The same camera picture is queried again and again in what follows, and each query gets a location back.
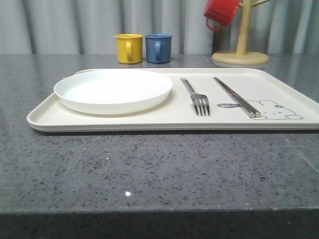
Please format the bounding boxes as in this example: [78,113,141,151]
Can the silver metal fork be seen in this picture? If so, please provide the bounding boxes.
[180,78,210,117]

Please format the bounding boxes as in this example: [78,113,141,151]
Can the white round plate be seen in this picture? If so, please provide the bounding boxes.
[54,69,173,115]

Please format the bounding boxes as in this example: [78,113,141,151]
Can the beige rabbit serving tray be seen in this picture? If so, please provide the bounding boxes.
[27,68,319,132]

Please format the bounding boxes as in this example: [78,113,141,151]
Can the blue mug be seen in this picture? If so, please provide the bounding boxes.
[145,33,172,64]

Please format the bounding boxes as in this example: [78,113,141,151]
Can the yellow mug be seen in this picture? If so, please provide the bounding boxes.
[114,34,143,64]

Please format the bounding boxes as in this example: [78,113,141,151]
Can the wooden mug tree stand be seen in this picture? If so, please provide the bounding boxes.
[211,0,269,65]

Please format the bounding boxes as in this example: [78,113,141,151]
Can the red mug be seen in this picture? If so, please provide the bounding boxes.
[203,0,240,31]

